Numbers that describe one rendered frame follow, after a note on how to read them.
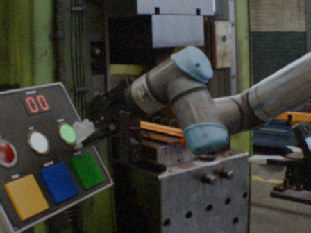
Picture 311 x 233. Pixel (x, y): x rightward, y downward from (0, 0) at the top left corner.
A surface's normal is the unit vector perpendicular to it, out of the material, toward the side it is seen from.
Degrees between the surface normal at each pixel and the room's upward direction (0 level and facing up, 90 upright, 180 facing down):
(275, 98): 108
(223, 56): 90
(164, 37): 90
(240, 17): 90
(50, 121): 60
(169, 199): 90
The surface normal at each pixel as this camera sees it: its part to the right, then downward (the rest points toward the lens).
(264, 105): -0.61, 0.47
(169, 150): 0.60, 0.11
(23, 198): 0.75, -0.45
